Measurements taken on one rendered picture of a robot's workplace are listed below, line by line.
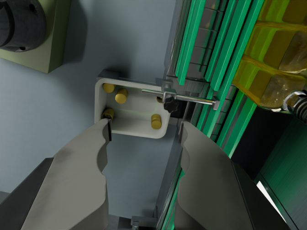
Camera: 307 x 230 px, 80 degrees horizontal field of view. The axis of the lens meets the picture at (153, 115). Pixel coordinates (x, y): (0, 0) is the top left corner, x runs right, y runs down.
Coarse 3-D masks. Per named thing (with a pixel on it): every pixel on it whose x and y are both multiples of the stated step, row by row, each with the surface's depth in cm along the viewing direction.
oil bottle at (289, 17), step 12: (264, 0) 32; (276, 0) 28; (288, 0) 26; (300, 0) 24; (264, 12) 31; (276, 12) 28; (288, 12) 26; (300, 12) 24; (264, 24) 34; (276, 24) 28; (288, 24) 26; (300, 24) 23
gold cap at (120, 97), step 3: (120, 90) 57; (123, 90) 57; (126, 90) 58; (117, 93) 55; (120, 93) 55; (123, 93) 55; (126, 93) 57; (117, 96) 55; (120, 96) 55; (123, 96) 55; (126, 96) 56; (117, 99) 56; (120, 99) 56; (123, 99) 56; (126, 99) 56; (117, 102) 56; (120, 102) 56; (123, 102) 56
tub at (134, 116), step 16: (112, 80) 50; (96, 96) 52; (112, 96) 60; (128, 96) 60; (144, 96) 60; (96, 112) 55; (128, 112) 63; (144, 112) 63; (160, 112) 63; (112, 128) 58; (128, 128) 60; (144, 128) 61; (160, 128) 61
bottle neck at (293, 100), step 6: (288, 96) 25; (294, 96) 24; (300, 96) 24; (306, 96) 23; (288, 102) 24; (294, 102) 24; (300, 102) 23; (306, 102) 22; (288, 108) 25; (294, 108) 23; (300, 108) 23; (306, 108) 22; (294, 114) 24; (300, 114) 22; (306, 114) 22; (306, 120) 22
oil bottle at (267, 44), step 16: (256, 32) 32; (272, 32) 28; (288, 32) 25; (304, 32) 23; (256, 48) 31; (272, 48) 27; (288, 48) 24; (304, 48) 23; (272, 64) 27; (288, 64) 24; (304, 64) 23
